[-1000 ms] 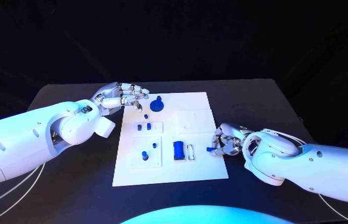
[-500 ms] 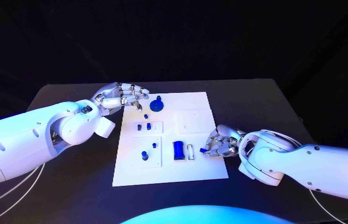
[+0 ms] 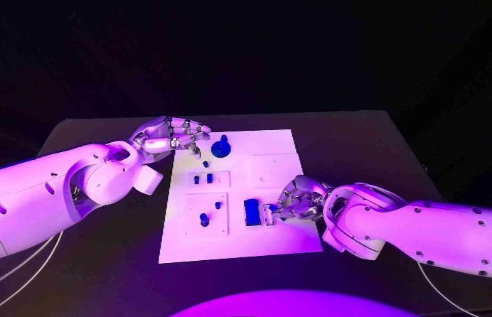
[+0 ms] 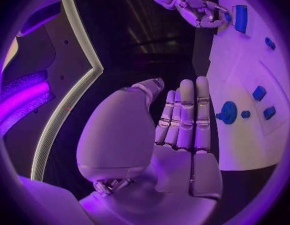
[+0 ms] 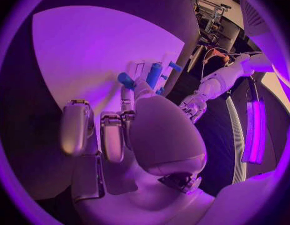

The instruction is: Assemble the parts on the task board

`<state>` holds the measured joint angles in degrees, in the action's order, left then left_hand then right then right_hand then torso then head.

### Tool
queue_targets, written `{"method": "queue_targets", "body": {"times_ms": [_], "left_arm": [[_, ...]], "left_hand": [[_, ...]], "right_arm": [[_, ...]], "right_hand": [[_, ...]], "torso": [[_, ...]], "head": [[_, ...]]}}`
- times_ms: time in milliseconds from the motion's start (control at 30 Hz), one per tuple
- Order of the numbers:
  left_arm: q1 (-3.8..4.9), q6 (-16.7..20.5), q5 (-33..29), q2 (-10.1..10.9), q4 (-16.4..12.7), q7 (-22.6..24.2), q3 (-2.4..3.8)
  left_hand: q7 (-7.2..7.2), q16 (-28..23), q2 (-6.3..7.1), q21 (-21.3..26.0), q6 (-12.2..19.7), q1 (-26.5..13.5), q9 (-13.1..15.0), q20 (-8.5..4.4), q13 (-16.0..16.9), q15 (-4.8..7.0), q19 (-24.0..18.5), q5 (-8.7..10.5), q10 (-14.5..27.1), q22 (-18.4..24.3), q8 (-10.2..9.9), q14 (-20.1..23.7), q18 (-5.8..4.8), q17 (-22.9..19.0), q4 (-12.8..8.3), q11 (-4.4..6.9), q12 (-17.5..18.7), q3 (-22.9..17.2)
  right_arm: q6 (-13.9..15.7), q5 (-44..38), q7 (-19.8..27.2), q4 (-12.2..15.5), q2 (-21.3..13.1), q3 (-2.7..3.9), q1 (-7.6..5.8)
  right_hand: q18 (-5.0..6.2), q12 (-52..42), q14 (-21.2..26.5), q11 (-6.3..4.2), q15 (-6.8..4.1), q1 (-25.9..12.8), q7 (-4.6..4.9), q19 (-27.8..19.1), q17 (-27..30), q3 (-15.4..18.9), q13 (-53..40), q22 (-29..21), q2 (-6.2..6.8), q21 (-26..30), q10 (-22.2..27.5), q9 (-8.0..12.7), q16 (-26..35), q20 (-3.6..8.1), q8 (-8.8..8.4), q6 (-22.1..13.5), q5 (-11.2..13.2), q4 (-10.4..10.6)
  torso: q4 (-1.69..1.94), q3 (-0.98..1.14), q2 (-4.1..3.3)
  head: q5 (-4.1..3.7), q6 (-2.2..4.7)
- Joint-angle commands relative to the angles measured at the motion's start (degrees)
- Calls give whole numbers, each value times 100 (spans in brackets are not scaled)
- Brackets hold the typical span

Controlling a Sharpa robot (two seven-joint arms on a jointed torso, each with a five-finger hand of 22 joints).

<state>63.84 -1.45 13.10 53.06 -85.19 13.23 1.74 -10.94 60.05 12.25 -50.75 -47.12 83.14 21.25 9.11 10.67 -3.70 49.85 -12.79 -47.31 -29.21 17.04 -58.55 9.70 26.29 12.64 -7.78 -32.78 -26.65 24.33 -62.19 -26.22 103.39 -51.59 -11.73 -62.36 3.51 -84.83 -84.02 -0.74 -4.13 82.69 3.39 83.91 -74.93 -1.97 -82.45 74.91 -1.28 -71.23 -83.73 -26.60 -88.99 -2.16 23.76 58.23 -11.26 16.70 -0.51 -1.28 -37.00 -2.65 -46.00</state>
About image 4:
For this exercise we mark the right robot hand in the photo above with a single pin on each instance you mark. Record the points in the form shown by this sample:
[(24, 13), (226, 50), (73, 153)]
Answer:
[(201, 13)]

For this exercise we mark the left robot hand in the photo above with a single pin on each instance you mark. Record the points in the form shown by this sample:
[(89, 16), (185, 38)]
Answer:
[(135, 144)]

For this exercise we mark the white task board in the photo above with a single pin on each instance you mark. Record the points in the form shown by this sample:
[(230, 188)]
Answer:
[(250, 97)]

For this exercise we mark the long blue cylinder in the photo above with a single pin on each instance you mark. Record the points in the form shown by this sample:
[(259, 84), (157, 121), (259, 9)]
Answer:
[(241, 18)]

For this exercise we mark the blue plug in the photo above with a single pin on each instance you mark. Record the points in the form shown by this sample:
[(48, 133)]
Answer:
[(270, 43)]

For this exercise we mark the blue gear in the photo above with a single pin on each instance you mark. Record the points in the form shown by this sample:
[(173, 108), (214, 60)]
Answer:
[(228, 112)]

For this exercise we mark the blue block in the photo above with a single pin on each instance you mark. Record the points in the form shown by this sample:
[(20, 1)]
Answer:
[(259, 93), (269, 113)]

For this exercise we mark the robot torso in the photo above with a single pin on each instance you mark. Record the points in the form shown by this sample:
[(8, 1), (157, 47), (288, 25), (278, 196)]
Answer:
[(56, 75)]

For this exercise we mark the small blue peg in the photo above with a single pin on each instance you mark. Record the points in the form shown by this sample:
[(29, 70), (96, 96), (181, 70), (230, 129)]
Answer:
[(245, 114)]

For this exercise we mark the glowing light bar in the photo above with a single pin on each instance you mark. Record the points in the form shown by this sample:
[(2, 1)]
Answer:
[(20, 99)]

